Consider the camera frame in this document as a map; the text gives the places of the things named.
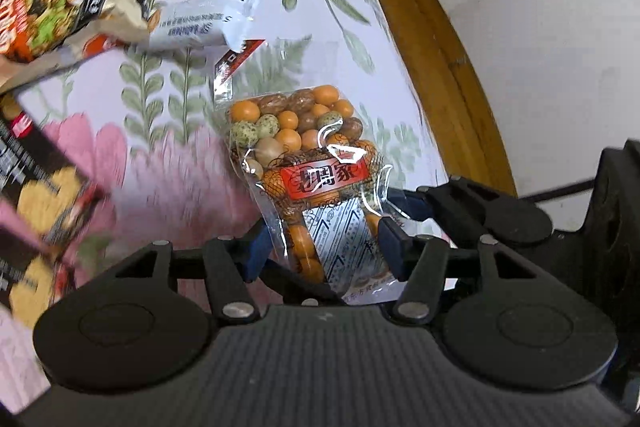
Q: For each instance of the floral bed sheet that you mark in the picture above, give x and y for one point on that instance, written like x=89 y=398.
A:
x=325 y=57

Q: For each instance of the clear coated peanut bag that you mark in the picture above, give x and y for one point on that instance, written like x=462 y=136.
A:
x=320 y=177

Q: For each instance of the white snack packet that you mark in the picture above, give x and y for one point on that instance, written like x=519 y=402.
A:
x=195 y=24

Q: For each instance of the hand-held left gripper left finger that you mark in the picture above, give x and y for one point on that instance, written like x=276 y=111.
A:
x=252 y=252

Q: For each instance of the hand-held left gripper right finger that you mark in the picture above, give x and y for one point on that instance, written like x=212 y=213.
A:
x=395 y=244

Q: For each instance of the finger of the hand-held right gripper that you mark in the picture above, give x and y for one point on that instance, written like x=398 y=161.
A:
x=442 y=199

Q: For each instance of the red and black packet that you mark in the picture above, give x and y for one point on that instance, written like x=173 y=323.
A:
x=232 y=64

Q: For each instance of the beige noodle packet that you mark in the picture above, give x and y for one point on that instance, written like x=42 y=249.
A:
x=50 y=7

